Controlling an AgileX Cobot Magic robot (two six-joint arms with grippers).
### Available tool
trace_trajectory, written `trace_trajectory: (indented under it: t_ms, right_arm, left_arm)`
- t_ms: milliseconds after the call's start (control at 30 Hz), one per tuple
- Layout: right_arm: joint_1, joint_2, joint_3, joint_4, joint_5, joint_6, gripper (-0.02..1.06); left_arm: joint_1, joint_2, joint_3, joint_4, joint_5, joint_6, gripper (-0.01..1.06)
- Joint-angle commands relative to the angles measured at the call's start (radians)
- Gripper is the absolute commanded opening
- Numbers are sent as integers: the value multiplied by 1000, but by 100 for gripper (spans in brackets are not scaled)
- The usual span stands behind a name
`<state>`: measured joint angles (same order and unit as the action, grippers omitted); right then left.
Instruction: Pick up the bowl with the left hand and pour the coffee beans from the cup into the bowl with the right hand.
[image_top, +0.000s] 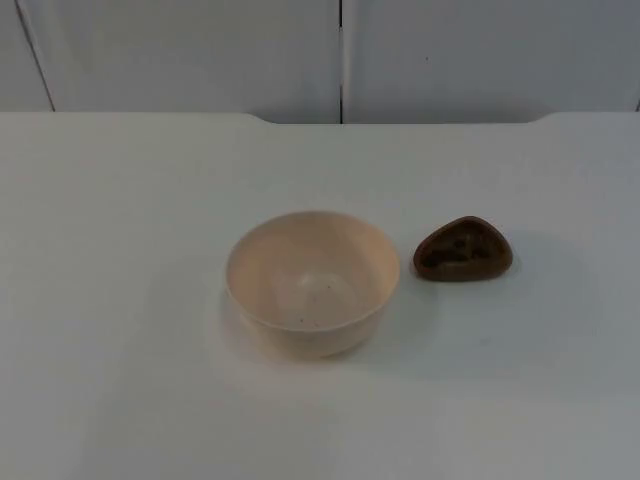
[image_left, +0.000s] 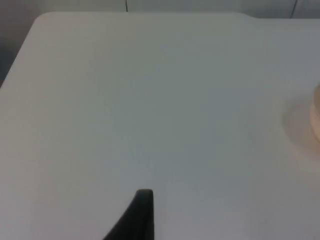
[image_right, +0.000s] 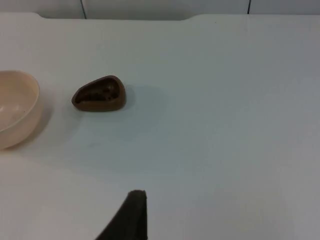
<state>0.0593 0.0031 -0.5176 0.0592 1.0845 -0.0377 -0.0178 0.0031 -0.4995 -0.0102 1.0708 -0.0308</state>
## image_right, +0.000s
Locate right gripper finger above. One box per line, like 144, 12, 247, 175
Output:
94, 190, 149, 240

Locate dark brown wooden cup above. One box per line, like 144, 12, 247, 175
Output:
71, 74, 127, 113

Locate coffee beans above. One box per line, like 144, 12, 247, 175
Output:
75, 84, 116, 104

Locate pale wooden bowl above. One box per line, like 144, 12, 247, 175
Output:
0, 70, 45, 151

